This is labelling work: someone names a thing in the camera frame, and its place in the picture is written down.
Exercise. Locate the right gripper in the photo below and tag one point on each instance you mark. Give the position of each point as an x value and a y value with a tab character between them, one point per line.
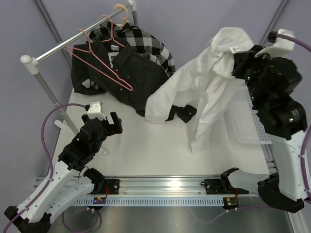
243	60

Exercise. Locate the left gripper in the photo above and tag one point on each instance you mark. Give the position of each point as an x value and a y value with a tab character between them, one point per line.
114	128

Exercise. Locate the black pinstripe shirt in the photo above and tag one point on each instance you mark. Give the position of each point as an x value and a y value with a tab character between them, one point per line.
145	76

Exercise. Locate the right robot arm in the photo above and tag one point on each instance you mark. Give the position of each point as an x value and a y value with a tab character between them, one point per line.
270	82

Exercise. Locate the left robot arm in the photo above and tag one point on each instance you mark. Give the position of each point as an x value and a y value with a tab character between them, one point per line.
39	211

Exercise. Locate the black white checkered shirt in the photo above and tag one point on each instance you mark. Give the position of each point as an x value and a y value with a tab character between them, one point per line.
143	42

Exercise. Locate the white plastic basket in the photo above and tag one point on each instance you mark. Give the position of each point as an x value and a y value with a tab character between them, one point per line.
247	127

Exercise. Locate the metal clothes rack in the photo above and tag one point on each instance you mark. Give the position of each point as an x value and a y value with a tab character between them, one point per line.
31	63

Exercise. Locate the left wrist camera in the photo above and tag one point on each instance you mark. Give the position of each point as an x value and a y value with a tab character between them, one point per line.
95	111

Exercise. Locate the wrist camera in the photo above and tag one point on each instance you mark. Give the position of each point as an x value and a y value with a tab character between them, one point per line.
280	46
95	111

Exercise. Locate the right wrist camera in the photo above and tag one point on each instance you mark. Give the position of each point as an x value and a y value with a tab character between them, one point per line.
280	46

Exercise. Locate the white slotted cable duct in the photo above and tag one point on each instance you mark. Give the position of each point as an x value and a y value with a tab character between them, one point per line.
149	201

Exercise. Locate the aluminium mounting rail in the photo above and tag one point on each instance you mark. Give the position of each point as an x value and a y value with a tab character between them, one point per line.
165	186

